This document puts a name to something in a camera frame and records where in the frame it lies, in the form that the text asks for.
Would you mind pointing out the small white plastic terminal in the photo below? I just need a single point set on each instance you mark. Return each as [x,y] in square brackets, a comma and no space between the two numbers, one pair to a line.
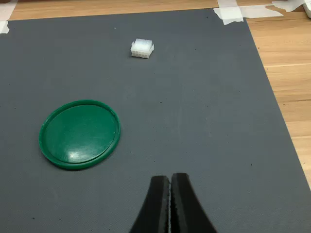
[142,49]

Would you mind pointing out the round green lid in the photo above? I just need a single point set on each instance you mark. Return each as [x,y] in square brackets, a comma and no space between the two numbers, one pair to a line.
[80,136]

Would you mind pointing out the white tape piece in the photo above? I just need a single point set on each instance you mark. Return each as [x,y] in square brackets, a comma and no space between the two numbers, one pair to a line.
[3,27]
[7,8]
[229,13]
[260,12]
[289,5]

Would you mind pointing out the dark grey mat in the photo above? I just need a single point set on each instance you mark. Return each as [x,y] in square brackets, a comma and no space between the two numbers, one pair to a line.
[194,121]

